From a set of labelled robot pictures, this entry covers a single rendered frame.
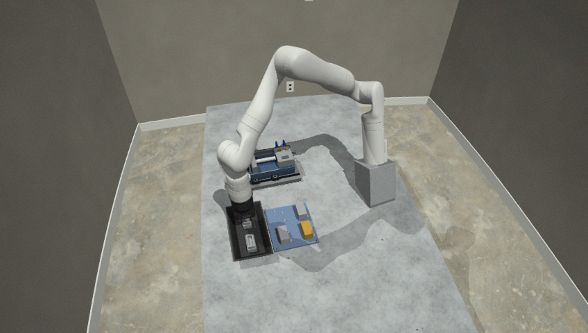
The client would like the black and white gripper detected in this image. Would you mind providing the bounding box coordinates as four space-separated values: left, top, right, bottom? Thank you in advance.
228 184 255 221

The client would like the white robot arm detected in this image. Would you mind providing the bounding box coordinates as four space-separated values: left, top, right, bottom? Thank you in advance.
217 46 388 192

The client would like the yellow rectangular block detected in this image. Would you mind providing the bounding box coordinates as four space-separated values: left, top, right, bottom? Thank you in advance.
300 220 313 240

